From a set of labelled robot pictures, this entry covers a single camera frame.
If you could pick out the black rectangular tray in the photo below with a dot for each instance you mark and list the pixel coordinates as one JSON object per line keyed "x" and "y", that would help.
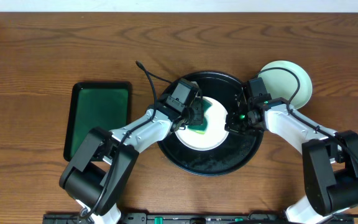
{"x": 96, "y": 104}

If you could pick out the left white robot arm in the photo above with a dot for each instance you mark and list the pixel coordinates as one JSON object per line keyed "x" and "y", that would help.
{"x": 99, "y": 170}

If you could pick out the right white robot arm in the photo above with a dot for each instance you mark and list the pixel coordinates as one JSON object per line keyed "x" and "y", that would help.
{"x": 330, "y": 158}

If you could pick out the black round tray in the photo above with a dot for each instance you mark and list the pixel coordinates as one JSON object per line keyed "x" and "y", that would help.
{"x": 234, "y": 152}

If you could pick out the white stained plate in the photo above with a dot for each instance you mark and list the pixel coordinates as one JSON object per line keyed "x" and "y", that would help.
{"x": 215, "y": 133}

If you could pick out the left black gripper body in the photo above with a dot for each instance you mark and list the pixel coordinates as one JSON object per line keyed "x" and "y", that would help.
{"x": 194, "y": 115}

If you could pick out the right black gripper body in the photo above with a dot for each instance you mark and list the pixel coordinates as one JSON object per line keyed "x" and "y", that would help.
{"x": 240, "y": 122}

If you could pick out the green yellow sponge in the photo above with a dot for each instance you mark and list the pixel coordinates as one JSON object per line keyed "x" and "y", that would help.
{"x": 201, "y": 128}

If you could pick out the light green stained plate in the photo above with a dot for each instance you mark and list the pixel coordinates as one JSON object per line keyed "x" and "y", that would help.
{"x": 280, "y": 83}

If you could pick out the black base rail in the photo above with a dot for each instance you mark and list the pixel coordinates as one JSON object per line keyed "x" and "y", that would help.
{"x": 142, "y": 218}

